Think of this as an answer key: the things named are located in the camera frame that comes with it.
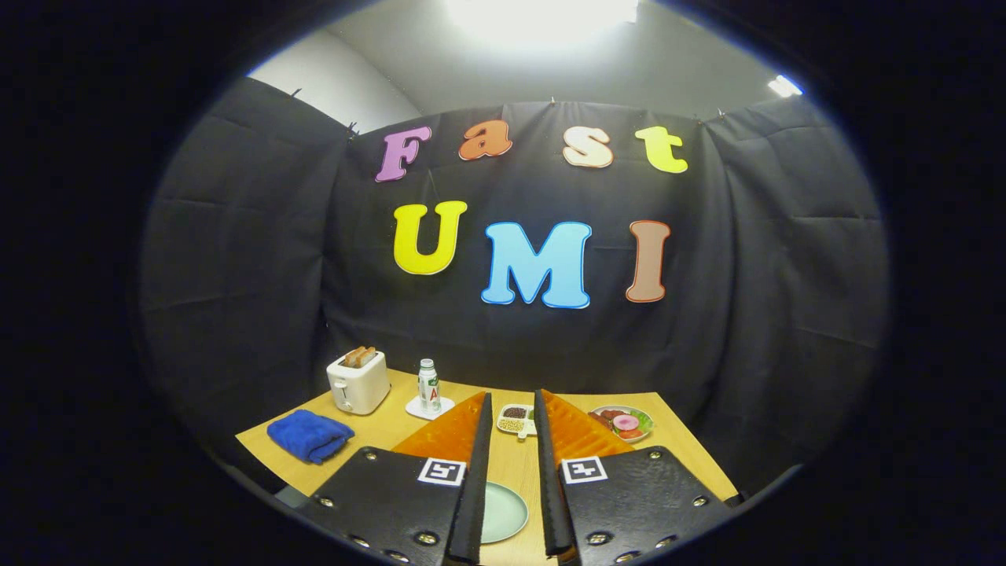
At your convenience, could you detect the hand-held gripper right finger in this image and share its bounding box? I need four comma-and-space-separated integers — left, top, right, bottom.
533, 388, 743, 565

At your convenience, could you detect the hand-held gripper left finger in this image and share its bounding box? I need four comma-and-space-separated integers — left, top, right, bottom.
303, 391, 494, 565

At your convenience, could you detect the pale green plate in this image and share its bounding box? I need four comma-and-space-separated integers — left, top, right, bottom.
481, 481, 530, 545

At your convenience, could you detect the white divided bean tray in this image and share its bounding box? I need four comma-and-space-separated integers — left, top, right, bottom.
496, 404, 538, 439

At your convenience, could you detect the white square coaster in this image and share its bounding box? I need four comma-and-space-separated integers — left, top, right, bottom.
405, 395, 456, 421

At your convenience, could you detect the plate of toy food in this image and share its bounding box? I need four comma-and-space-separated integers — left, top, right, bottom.
588, 405, 655, 443

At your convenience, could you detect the small white drink bottle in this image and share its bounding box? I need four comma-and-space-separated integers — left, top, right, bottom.
417, 358, 442, 413

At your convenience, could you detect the white toaster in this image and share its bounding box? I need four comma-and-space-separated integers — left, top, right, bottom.
326, 351, 391, 416

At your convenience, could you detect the blue folded cloth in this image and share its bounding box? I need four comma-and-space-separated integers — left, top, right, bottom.
266, 409, 356, 465

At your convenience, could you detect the large ceiling light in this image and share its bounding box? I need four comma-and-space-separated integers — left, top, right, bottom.
444, 0, 639, 45

